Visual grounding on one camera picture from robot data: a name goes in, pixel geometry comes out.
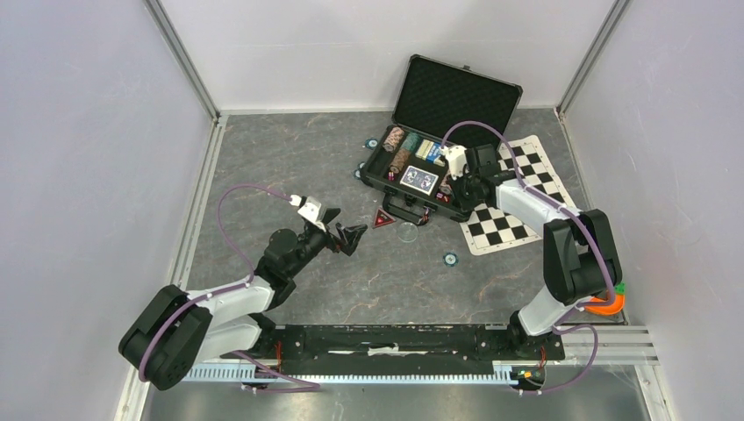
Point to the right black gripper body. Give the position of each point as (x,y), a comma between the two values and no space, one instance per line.
(462,189)

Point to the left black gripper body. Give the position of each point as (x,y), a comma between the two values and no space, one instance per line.
(313,240)

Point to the orange chip stack in case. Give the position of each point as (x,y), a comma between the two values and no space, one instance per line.
(399,160)

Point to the black poker set case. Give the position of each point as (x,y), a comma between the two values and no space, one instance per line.
(434,97)

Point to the green chip stack in case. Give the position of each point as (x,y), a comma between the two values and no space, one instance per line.
(411,142)

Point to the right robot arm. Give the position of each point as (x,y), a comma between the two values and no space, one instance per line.
(580,259)

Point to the red triangle all-in button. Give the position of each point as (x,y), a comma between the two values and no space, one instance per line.
(382,218)

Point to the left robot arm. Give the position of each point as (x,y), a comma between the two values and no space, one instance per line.
(179,329)

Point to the single green blue chip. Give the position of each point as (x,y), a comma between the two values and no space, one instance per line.
(450,259)

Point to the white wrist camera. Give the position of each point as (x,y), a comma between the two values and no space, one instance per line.
(456,159)
(311,210)

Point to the blue playing card deck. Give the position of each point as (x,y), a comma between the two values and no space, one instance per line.
(419,179)

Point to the orange tape dispenser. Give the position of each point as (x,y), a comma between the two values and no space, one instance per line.
(605,306)

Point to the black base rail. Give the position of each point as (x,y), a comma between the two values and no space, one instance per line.
(399,349)

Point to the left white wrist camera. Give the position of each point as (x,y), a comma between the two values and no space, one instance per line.
(311,210)

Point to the black white checkered mat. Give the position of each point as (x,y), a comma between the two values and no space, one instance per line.
(523,207)

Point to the blue card box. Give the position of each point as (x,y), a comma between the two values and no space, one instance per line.
(429,151)

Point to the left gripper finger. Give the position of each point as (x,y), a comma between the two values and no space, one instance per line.
(349,237)
(329,214)

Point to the pink chip stack in case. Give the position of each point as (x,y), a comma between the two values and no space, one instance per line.
(445,187)

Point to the clear round dealer button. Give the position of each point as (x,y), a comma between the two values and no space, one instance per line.
(407,232)

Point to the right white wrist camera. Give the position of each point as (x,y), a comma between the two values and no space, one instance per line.
(456,159)

